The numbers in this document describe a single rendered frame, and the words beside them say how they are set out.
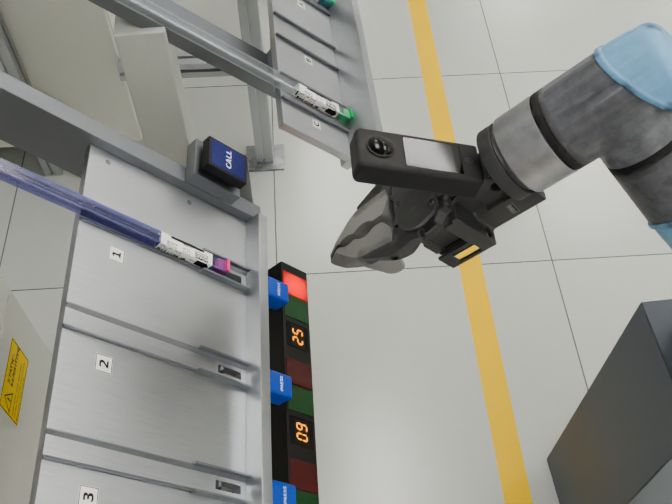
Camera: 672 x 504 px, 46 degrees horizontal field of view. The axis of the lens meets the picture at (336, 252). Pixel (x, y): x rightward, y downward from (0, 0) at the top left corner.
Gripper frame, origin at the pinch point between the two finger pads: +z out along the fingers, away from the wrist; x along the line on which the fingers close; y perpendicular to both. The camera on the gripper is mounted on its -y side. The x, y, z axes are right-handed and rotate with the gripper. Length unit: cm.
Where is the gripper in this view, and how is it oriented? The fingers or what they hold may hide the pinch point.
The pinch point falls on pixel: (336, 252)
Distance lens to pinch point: 78.2
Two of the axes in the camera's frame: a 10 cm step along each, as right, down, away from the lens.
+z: -7.0, 4.5, 5.5
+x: -0.7, -8.1, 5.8
